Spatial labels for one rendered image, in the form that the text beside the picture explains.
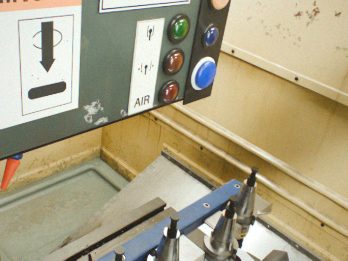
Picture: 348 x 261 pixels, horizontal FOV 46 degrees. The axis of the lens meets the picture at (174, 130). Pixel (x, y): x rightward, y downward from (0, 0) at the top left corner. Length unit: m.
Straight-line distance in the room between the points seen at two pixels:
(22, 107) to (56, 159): 1.55
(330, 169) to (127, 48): 0.95
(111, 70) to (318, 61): 0.86
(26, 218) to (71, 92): 1.42
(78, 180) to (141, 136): 0.38
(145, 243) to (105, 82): 0.45
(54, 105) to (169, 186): 1.24
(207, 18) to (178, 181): 1.18
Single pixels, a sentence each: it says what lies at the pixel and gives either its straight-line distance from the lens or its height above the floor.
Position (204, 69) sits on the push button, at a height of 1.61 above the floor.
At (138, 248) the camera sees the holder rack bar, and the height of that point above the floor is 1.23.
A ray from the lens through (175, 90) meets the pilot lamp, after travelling 0.40.
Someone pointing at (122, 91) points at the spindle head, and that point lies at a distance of 0.36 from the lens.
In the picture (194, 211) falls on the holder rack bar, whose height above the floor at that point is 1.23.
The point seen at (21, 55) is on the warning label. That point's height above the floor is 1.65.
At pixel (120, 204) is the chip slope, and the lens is 1.54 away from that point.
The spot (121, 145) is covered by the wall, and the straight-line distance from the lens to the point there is 1.83.
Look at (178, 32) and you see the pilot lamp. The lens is 0.37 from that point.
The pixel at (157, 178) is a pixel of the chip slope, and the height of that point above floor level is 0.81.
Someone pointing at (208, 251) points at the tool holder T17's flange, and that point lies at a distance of 0.76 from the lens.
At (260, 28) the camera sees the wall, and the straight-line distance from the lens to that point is 1.23.
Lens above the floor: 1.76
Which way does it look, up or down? 30 degrees down
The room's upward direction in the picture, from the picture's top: 10 degrees clockwise
